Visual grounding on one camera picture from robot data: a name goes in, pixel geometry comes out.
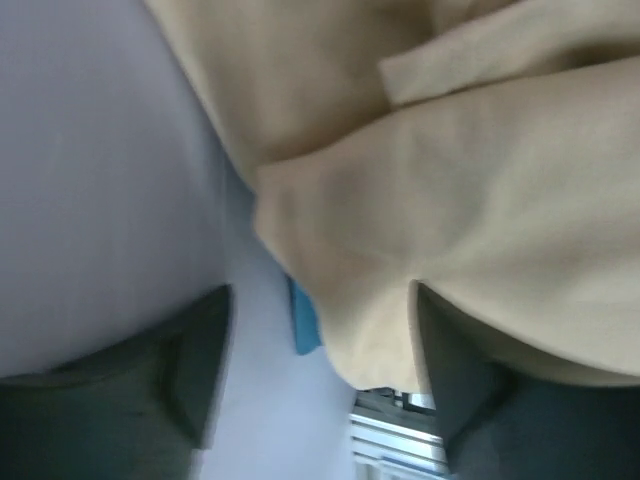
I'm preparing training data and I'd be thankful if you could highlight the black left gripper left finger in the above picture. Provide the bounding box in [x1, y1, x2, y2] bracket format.
[1, 285, 233, 479]

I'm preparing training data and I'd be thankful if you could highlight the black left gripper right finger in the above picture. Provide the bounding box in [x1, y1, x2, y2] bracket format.
[416, 286, 639, 479]

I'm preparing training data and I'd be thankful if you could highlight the tan beige t shirt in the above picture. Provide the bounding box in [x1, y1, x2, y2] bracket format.
[148, 1, 639, 392]

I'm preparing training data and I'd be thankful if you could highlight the blue folded t shirt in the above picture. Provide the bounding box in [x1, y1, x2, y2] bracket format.
[287, 277, 322, 356]

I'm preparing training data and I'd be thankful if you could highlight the aluminium frame rail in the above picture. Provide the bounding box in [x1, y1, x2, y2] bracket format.
[350, 388, 451, 480]

